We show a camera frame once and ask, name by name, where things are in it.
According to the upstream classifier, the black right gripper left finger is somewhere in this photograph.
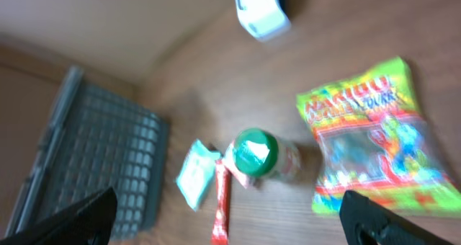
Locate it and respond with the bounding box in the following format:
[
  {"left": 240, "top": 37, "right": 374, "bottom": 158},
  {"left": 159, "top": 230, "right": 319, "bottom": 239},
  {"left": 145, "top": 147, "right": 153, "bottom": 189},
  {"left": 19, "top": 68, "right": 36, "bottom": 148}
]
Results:
[{"left": 1, "top": 187, "right": 117, "bottom": 245}]

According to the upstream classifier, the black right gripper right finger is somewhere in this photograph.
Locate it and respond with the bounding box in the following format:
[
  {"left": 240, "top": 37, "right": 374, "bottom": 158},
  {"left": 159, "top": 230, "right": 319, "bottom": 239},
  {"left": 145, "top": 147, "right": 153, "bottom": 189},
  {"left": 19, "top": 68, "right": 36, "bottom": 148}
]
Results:
[{"left": 339, "top": 190, "right": 452, "bottom": 245}]

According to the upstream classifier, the Haribo gummy worms bag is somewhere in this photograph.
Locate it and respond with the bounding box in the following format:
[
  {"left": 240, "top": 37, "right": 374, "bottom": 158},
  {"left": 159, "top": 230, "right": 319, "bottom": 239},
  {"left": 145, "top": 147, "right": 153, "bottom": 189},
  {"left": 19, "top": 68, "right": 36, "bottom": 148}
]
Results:
[{"left": 297, "top": 57, "right": 460, "bottom": 218}]

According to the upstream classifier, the teal wet wipes pack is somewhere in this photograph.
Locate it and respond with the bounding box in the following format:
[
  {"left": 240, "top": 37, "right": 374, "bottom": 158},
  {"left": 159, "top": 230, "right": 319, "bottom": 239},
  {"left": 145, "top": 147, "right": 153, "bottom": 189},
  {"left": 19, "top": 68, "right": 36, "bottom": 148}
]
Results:
[{"left": 176, "top": 139, "right": 221, "bottom": 211}]

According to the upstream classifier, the green lid jar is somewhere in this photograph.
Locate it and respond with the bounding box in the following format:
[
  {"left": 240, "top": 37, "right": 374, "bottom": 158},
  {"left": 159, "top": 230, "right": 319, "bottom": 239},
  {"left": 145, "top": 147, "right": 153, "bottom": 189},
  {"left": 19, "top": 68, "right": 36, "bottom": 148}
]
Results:
[{"left": 233, "top": 128, "right": 301, "bottom": 182}]

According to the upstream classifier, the small red packet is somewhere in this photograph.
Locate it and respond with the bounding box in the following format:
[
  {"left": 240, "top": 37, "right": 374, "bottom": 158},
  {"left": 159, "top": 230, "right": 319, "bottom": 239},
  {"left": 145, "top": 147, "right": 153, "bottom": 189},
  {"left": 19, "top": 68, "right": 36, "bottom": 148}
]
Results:
[{"left": 211, "top": 160, "right": 231, "bottom": 245}]

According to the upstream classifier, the white barcode scanner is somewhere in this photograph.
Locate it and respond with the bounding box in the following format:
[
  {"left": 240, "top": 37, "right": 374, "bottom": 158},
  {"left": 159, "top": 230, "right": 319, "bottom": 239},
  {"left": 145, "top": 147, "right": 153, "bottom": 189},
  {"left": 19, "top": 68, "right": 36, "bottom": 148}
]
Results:
[{"left": 235, "top": 0, "right": 291, "bottom": 42}]

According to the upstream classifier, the grey plastic shopping basket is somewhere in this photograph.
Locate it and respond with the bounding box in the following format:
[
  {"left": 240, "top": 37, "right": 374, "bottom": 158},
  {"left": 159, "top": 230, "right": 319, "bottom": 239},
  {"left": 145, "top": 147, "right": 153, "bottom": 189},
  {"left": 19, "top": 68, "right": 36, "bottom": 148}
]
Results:
[{"left": 6, "top": 66, "right": 169, "bottom": 241}]

